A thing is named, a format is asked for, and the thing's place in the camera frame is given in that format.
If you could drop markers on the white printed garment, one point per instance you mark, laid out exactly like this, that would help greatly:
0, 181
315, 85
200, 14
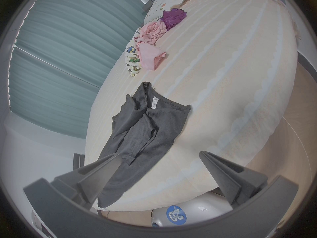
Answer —
131, 56

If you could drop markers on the white printed pillow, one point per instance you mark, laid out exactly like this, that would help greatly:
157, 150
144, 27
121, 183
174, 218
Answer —
166, 4

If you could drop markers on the pink garment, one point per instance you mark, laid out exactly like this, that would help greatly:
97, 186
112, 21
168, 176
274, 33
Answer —
148, 56

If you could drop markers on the bed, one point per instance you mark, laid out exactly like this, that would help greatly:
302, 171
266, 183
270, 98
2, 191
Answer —
223, 83

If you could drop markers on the purple garment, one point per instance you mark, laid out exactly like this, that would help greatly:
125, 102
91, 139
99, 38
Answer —
173, 17

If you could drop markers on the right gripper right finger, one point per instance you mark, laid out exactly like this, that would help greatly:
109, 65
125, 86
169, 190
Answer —
232, 180

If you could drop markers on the grey bedside table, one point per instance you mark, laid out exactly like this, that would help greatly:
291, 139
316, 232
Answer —
148, 4

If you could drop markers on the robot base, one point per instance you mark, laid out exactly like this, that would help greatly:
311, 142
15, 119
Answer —
198, 212

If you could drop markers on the blue-green curtain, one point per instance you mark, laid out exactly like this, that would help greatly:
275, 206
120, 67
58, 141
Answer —
81, 28
49, 95

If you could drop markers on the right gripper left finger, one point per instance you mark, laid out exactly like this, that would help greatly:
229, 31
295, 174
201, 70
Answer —
89, 177

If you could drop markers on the black T-shirt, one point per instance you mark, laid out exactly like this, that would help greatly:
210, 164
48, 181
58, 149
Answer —
148, 132

